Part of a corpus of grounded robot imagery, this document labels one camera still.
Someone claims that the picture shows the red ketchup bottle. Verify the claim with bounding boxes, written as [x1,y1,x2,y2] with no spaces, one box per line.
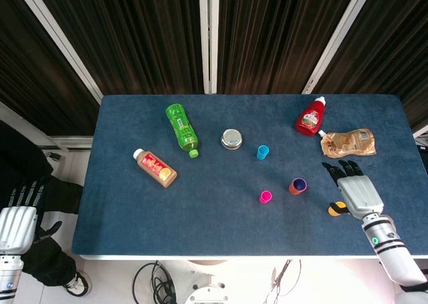
[295,96,327,137]

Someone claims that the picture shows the black white sneaker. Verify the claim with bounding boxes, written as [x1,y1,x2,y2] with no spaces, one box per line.
[62,271,93,297]

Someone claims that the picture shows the thin red white wires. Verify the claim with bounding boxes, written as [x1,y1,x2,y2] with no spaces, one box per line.
[263,259,302,304]

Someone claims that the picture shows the brown juice bottle red label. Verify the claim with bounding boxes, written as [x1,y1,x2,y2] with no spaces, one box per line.
[132,148,178,188]

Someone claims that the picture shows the person in black trousers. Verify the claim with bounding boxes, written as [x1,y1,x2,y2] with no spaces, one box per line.
[0,119,84,287]

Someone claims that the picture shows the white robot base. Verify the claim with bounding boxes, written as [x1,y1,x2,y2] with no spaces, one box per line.
[183,259,232,304]

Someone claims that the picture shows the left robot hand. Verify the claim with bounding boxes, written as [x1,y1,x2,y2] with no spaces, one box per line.
[0,179,63,255]

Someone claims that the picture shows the blue table cloth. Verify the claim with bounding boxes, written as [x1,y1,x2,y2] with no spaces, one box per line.
[70,94,423,257]

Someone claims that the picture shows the round metal tin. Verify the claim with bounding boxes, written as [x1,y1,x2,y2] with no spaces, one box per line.
[220,128,244,150]

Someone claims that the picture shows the orange plastic cup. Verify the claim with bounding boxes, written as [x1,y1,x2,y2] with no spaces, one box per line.
[288,178,308,196]

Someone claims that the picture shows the dark brown curtain panel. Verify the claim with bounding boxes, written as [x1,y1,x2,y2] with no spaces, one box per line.
[0,0,98,137]
[33,0,205,97]
[217,0,361,95]
[310,0,428,133]

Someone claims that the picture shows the green tea bottle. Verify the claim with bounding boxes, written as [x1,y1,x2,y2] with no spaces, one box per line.
[165,103,201,159]

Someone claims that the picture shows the white frame post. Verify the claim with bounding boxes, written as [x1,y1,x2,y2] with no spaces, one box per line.
[300,0,379,95]
[12,0,104,105]
[198,0,220,95]

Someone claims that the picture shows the black cable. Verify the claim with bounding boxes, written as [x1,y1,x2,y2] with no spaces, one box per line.
[132,260,181,304]

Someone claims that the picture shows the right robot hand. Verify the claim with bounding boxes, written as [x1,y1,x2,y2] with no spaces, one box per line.
[321,159,385,220]

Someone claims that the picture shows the brown spout pouch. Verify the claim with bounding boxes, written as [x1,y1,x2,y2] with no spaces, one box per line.
[318,127,377,158]

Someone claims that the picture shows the yellow plastic cup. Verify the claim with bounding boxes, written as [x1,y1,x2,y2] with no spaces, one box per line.
[328,200,348,217]

